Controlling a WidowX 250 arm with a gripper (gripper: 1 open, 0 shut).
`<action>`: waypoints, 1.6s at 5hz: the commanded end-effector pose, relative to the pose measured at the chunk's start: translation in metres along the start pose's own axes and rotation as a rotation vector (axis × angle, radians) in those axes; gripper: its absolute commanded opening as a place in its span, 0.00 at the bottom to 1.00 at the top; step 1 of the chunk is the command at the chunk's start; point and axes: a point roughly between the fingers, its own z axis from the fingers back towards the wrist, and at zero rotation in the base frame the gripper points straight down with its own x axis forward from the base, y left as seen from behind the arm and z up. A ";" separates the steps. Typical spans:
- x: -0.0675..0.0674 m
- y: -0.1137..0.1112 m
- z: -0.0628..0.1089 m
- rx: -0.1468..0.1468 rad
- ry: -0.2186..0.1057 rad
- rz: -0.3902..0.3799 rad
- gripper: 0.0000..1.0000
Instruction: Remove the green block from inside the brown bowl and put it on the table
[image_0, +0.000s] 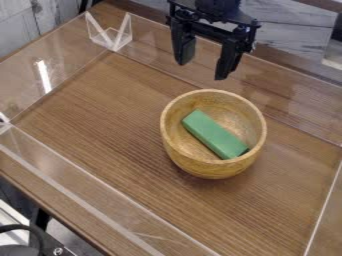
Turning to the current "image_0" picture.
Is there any green rectangular block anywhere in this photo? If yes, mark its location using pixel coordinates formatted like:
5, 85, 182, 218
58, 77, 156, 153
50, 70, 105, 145
181, 110, 249, 160

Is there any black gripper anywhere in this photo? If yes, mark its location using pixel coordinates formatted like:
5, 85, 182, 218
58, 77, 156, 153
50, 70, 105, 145
166, 0, 260, 80

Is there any black metal base bracket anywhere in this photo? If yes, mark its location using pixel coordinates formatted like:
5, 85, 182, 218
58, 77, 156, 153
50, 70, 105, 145
42, 233, 77, 256

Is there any clear acrylic tray wall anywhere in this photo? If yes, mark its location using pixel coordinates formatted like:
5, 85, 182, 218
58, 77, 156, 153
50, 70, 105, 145
0, 4, 342, 256

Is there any brown wooden bowl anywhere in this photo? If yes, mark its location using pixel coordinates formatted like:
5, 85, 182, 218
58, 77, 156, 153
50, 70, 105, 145
160, 89, 267, 179

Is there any black cable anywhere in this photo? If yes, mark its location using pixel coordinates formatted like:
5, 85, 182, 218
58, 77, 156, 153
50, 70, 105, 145
0, 223, 47, 256

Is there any black table leg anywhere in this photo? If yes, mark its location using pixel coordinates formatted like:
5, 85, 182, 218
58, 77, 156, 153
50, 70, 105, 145
29, 208, 50, 244

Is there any clear acrylic corner bracket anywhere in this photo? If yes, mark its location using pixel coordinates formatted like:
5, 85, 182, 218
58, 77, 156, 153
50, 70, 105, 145
84, 12, 132, 52

